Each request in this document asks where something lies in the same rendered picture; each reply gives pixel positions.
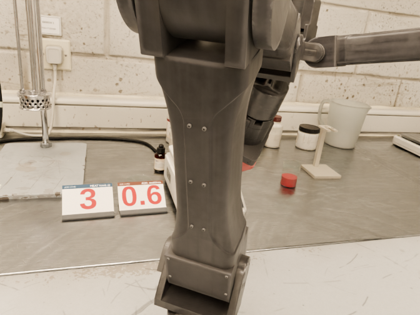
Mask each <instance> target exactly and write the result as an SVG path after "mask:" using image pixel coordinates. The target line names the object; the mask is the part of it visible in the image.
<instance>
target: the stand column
mask: <svg viewBox="0 0 420 315"><path fill-rule="evenodd" d="M32 4H33V13H34V30H35V39H36V56H37V73H38V83H39V90H41V89H42V88H41V70H40V60H39V43H38V25H37V16H36V0H32ZM41 126H42V142H40V147H41V148H51V147H52V142H50V141H49V133H48V114H47V110H45V111H41Z"/></svg>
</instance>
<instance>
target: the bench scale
mask: <svg viewBox="0 0 420 315"><path fill-rule="evenodd" d="M392 143H393V144H395V145H397V146H399V147H401V148H403V149H405V150H407V151H409V152H411V153H413V154H416V155H418V156H420V134H407V133H401V135H395V136H394V138H393V140H392Z"/></svg>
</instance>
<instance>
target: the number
mask: <svg viewBox="0 0 420 315"><path fill-rule="evenodd" d="M109 208H113V207H112V197H111V187H90V188H78V189H64V212H68V211H84V210H93V209H109Z"/></svg>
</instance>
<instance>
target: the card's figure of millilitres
mask: <svg viewBox="0 0 420 315"><path fill-rule="evenodd" d="M119 194H120V203H121V208H125V207H134V206H150V205H160V204H164V196H163V188H162V184H147V185H135V186H120V187H119Z"/></svg>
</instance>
